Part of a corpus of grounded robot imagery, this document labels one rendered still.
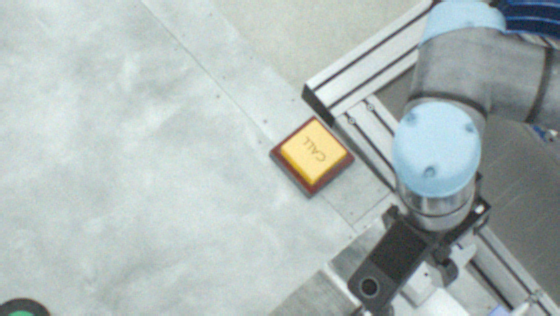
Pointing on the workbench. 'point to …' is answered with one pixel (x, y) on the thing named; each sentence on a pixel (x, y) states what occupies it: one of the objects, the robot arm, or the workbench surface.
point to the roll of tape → (23, 308)
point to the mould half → (334, 275)
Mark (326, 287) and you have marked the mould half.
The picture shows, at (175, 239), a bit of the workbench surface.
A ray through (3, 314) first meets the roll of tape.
